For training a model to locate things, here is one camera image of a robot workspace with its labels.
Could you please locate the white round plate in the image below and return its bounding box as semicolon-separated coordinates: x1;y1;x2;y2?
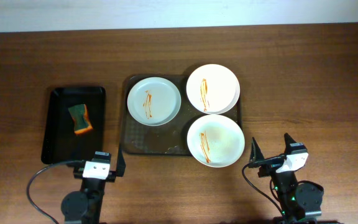
186;114;245;168

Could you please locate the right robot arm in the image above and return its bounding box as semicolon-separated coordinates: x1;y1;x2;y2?
247;133;324;223

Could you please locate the pale grey round plate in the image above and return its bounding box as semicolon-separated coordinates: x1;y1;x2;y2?
127;77;181;126

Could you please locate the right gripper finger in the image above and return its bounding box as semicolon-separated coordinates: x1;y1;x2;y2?
249;138;265;162
284;133;297;153

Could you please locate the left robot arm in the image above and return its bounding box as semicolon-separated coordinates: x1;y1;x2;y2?
61;150;126;224

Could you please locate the black plastic tray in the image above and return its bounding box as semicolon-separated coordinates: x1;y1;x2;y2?
41;86;106;164

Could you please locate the cream round plate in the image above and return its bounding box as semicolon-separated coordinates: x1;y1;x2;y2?
186;64;240;114

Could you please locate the brown plastic serving tray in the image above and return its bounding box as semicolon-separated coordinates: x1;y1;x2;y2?
119;73;243;156

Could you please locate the orange green scrub sponge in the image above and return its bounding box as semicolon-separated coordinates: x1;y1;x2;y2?
68;104;93;135

